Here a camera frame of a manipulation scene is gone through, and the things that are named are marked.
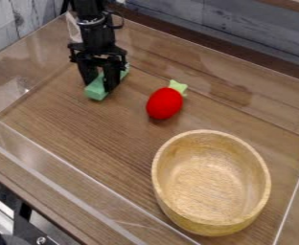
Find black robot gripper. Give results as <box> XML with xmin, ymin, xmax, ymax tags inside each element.
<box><xmin>68</xmin><ymin>20</ymin><xmax>127</xmax><ymax>93</ymax></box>

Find green rectangular block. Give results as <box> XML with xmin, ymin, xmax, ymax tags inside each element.
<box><xmin>83</xmin><ymin>62</ymin><xmax>132</xmax><ymax>102</ymax></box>

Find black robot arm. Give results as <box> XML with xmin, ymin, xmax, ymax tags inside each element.
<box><xmin>68</xmin><ymin>0</ymin><xmax>128</xmax><ymax>93</ymax></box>

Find brown wooden bowl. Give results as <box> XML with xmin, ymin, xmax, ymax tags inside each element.
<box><xmin>151</xmin><ymin>129</ymin><xmax>272</xmax><ymax>236</ymax></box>

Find red plush strawberry toy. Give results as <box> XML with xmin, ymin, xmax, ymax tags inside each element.
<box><xmin>146</xmin><ymin>79</ymin><xmax>189</xmax><ymax>120</ymax></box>

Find clear acrylic corner bracket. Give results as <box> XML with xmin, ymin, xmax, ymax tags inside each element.
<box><xmin>66</xmin><ymin>12</ymin><xmax>82</xmax><ymax>43</ymax></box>

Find clear acrylic tray enclosure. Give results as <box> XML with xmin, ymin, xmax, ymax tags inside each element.
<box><xmin>0</xmin><ymin>19</ymin><xmax>299</xmax><ymax>245</ymax></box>

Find black metal table frame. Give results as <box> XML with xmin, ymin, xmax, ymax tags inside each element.
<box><xmin>13</xmin><ymin>202</ymin><xmax>59</xmax><ymax>245</ymax></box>

